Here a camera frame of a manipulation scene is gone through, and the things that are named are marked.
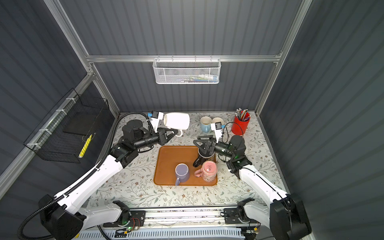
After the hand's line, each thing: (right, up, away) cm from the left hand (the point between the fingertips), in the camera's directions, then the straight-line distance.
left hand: (177, 130), depth 68 cm
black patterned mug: (+13, -15, +16) cm, 26 cm away
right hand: (+9, -6, +2) cm, 11 cm away
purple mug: (+1, -24, +12) cm, 27 cm away
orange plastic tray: (-10, -18, +25) cm, 33 cm away
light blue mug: (+15, +4, +35) cm, 39 cm away
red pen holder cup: (+38, +4, +29) cm, 48 cm away
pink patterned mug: (+15, -22, +10) cm, 28 cm away
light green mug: (+24, +7, +36) cm, 44 cm away
